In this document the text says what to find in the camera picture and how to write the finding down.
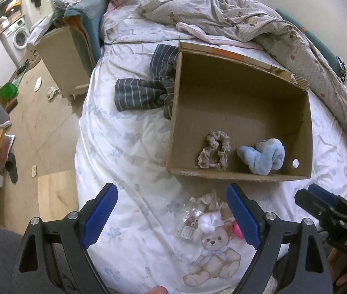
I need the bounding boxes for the white floral duvet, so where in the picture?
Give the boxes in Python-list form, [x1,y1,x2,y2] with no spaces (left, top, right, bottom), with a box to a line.
[75,0,347,294]

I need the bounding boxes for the crumpled white tissue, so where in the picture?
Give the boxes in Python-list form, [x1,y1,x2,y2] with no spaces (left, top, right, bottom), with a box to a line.
[45,86,60,102]

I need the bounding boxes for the grey striped garment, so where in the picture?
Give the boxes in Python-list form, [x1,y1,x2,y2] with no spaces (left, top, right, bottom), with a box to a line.
[114,44,180,121]

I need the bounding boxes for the light blue fluffy sock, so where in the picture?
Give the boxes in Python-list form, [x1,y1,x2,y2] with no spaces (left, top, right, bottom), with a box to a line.
[237,139,286,176]

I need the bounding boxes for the black slipper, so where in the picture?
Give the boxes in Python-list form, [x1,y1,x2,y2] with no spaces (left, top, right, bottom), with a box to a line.
[6,152,19,184]

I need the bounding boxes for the brown cardboard box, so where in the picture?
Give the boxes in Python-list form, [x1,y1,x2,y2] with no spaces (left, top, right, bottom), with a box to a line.
[165,40,312,182]

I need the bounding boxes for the teal pillow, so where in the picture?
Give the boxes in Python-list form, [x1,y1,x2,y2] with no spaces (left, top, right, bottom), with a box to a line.
[276,8,347,78]

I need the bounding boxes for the clear packet with bear clip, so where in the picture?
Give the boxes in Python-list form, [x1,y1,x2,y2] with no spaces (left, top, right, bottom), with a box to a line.
[180,207,206,239]

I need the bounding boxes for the white pompom hair tie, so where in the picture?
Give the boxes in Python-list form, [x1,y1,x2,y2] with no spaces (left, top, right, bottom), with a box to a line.
[194,214,223,241]

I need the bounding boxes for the beige wooden nightstand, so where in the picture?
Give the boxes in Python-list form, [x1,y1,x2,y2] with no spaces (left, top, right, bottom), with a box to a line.
[35,24,96,99]

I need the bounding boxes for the white washing machine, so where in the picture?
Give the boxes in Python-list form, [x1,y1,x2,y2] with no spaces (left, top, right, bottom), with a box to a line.
[0,18,31,56]

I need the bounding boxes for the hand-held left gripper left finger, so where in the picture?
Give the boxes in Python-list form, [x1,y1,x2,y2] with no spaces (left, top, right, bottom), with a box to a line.
[10,183,119,294]

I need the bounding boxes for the person's grey pants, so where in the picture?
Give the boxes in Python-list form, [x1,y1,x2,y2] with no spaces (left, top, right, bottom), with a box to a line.
[0,227,70,294]

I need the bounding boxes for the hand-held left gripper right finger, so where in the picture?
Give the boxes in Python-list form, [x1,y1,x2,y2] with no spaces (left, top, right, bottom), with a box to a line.
[226,183,334,294]

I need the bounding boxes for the beige patterned scrunchie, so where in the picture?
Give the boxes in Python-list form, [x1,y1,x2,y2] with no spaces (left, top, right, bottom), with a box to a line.
[198,131,231,170]

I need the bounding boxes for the beige bear print blanket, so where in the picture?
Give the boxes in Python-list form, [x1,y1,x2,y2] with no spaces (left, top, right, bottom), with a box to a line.
[137,0,347,160]

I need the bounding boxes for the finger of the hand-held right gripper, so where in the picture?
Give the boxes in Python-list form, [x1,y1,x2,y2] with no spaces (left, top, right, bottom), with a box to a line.
[295,189,335,225]
[308,183,347,212]

